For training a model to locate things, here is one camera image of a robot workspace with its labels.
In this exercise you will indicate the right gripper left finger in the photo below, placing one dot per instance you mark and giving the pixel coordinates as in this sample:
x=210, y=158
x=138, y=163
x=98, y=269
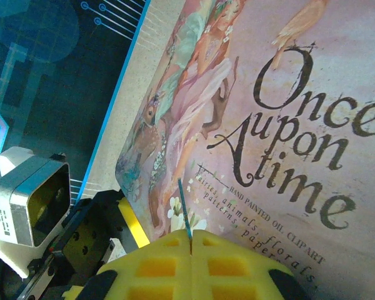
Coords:
x=150, y=275

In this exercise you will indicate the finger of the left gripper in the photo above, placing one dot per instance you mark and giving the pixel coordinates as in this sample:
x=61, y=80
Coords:
x=132, y=225
x=72, y=293

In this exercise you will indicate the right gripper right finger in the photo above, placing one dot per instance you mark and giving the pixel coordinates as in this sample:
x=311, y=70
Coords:
x=237, y=272

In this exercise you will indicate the small metal key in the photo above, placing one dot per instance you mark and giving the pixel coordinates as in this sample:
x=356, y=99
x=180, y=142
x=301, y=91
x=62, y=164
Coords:
x=184, y=209

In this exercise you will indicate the pink illustrated tin box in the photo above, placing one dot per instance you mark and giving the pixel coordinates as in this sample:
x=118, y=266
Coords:
x=268, y=150

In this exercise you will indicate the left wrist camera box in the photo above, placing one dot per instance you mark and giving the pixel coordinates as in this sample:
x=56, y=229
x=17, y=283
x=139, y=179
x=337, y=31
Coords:
x=15, y=203

